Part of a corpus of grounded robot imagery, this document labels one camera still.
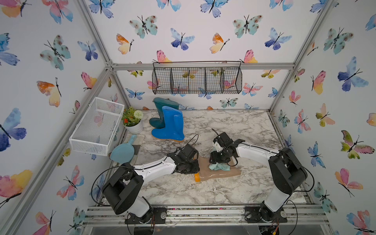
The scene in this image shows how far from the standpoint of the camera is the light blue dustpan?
95cm

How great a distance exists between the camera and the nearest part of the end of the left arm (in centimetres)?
64

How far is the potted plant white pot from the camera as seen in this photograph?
970mm

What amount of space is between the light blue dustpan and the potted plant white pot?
0.21 ft

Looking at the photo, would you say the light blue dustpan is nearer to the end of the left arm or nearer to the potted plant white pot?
the potted plant white pot

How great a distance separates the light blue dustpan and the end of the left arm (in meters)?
0.40

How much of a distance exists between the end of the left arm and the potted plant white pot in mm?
427

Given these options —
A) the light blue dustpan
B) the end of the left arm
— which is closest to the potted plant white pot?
the light blue dustpan
